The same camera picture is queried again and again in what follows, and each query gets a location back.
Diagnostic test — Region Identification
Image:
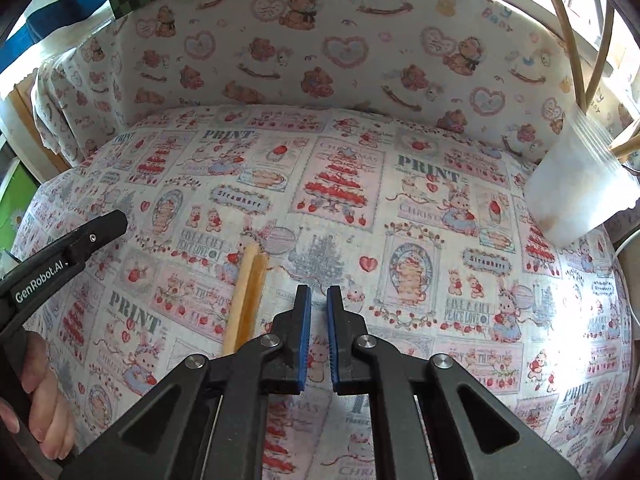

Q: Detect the white plastic container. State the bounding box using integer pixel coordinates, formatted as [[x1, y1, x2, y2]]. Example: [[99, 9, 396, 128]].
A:
[[522, 107, 633, 248]]

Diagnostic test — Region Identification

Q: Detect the person's left hand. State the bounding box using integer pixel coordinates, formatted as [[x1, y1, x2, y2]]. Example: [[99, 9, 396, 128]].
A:
[[22, 334, 77, 461]]

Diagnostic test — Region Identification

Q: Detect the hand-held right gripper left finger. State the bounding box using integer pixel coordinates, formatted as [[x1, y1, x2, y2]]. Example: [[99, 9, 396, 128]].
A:
[[60, 284, 313, 480]]

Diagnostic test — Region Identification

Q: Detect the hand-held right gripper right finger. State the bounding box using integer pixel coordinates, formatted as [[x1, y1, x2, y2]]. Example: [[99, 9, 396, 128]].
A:
[[326, 285, 583, 480]]

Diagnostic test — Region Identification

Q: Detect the bear printed cloth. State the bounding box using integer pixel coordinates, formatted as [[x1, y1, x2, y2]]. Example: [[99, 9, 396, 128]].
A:
[[35, 0, 640, 181]]

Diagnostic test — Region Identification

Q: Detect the green storage box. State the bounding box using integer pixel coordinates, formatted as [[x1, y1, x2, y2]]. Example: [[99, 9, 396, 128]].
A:
[[0, 157, 41, 261]]

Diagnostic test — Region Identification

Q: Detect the christmas printed tablecloth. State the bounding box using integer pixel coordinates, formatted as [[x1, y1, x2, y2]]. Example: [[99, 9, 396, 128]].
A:
[[10, 102, 636, 480]]

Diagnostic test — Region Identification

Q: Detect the brown wooden furniture panel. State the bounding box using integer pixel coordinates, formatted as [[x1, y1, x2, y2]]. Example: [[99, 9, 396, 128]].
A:
[[0, 77, 71, 181]]

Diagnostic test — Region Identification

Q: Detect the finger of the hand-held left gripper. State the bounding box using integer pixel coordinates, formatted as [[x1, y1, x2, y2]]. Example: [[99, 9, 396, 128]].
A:
[[65, 209, 129, 266]]

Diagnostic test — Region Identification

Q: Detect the striped printed curtain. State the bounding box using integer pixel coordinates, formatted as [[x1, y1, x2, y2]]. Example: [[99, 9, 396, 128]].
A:
[[0, 0, 113, 101]]

